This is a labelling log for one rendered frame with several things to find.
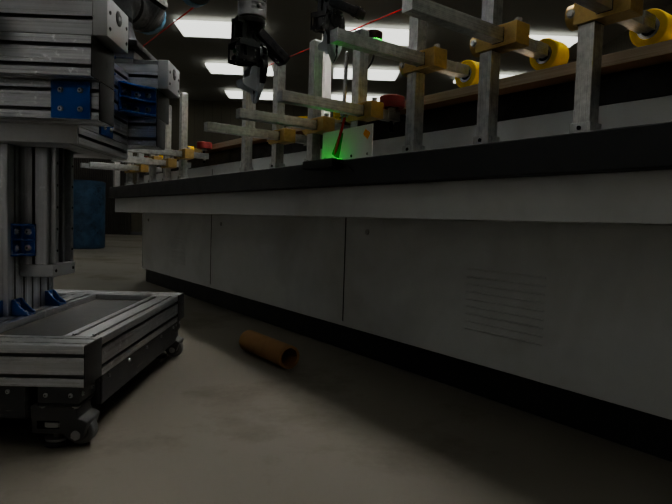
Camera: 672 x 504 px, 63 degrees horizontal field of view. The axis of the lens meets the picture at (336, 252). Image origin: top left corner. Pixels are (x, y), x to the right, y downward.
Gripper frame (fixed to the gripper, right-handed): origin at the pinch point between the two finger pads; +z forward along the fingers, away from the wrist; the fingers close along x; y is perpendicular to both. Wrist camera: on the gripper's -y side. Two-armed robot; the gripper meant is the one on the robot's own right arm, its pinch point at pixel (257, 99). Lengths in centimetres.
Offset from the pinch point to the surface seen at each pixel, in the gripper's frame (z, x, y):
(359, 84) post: -10.4, -2.2, -36.4
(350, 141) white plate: 6.9, -4.6, -35.4
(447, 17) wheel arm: -11, 52, -17
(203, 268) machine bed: 62, -172, -58
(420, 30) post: -20.5, 22.8, -37.1
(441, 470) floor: 83, 58, -14
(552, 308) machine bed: 53, 54, -58
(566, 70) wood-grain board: -6, 57, -52
